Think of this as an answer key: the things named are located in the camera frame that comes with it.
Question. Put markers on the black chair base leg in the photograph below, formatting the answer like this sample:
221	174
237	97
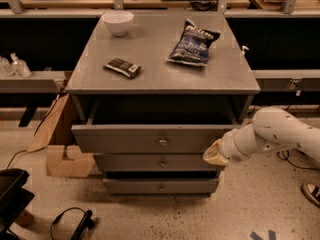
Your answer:
86	223

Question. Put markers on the grey top drawer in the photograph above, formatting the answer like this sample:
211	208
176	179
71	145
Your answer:
154	124

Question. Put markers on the grey bottom drawer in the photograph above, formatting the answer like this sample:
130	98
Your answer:
161	186

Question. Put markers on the beige padded gripper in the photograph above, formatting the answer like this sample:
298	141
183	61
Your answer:
229	148

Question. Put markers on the black snack bar packet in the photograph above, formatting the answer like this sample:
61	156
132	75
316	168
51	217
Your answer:
123	67

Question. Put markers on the blue tape cross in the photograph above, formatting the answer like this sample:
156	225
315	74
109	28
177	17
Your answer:
268	235

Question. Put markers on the black office chair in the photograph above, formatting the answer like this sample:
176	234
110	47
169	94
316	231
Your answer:
13	198

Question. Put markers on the grey middle drawer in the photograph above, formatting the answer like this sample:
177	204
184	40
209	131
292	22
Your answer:
153	162

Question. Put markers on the white ceramic bowl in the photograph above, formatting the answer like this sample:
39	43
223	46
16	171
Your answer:
118	21

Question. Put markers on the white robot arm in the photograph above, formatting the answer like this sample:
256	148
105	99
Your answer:
272	129

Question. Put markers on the clear sanitizer bottle right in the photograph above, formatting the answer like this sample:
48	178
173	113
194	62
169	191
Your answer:
19	66

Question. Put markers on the clear sanitizer bottle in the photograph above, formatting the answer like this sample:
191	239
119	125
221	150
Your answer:
19	66
5	67

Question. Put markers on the small white pump bottle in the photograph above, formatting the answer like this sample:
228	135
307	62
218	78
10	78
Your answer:
244	49

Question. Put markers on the blue chip bag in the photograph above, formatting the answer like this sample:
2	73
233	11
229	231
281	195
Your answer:
193	46

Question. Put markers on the clear sanitizer bottle left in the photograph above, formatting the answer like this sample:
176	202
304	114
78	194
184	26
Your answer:
5	67

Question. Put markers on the grey drawer cabinet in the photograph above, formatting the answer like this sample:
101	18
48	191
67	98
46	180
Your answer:
148	44

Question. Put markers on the grey drawer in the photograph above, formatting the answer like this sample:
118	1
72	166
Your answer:
153	162
154	124
161	186

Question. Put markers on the cardboard box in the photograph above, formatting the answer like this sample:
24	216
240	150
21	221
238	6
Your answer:
63	157

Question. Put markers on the striped shoe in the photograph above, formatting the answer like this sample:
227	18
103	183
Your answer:
312	192

